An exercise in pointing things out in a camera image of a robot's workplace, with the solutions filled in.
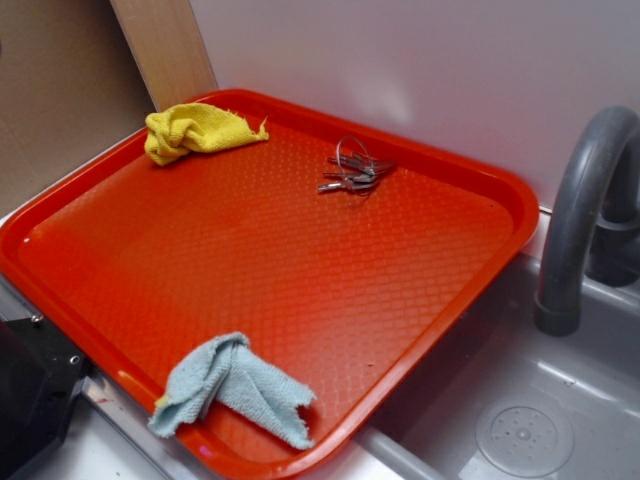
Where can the red plastic serving tray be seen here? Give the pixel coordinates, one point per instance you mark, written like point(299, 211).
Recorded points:
point(139, 264)

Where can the light blue crumpled cloth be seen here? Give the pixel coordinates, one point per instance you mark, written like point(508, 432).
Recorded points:
point(225, 370)

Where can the yellow crumpled cloth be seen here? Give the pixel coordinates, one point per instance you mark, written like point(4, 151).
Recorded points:
point(197, 128)

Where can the grey plastic sink basin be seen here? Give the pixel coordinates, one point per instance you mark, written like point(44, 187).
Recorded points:
point(426, 428)

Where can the wooden board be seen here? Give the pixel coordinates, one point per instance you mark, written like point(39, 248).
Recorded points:
point(167, 46)

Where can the grey curved faucet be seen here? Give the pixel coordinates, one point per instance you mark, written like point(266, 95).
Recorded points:
point(594, 227)

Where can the round sink drain cover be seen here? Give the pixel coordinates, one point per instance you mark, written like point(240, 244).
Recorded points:
point(524, 438)

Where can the silver keys on ring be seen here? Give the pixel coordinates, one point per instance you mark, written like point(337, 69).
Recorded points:
point(356, 170)

